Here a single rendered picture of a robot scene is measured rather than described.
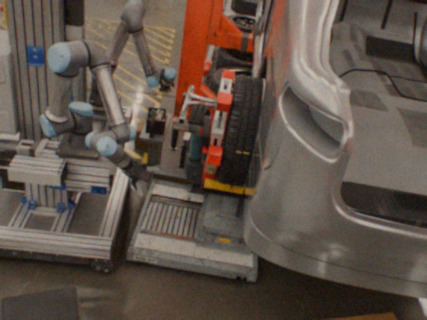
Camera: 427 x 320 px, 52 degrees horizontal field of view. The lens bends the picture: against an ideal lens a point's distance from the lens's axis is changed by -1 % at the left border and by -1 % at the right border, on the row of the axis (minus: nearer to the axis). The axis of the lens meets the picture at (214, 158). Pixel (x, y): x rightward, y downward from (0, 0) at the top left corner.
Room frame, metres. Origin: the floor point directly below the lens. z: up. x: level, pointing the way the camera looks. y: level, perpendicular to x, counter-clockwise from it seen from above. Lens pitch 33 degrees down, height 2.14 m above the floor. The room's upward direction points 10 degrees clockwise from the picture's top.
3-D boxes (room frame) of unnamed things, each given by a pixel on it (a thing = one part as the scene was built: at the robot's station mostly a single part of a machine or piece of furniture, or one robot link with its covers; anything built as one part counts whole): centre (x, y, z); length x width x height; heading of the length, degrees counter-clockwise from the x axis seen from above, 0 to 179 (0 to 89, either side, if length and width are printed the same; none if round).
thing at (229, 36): (4.74, -0.05, 0.69); 0.52 x 0.17 x 0.35; 91
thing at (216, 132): (2.30, 0.01, 0.85); 0.54 x 0.07 x 0.54; 1
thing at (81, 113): (1.91, 0.71, 0.98); 0.13 x 0.12 x 0.14; 140
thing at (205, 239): (2.30, -0.16, 0.13); 0.50 x 0.36 x 0.10; 1
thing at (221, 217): (2.30, -0.16, 0.32); 0.40 x 0.30 x 0.28; 1
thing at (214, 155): (1.98, 0.00, 0.85); 0.09 x 0.08 x 0.07; 1
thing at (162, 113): (2.83, 0.48, 0.51); 0.20 x 0.14 x 0.13; 8
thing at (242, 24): (5.90, -0.13, 0.39); 0.66 x 0.66 x 0.24
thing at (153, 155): (2.90, 0.48, 0.21); 0.10 x 0.10 x 0.42; 1
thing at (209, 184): (2.18, -0.09, 0.51); 0.29 x 0.06 x 0.06; 91
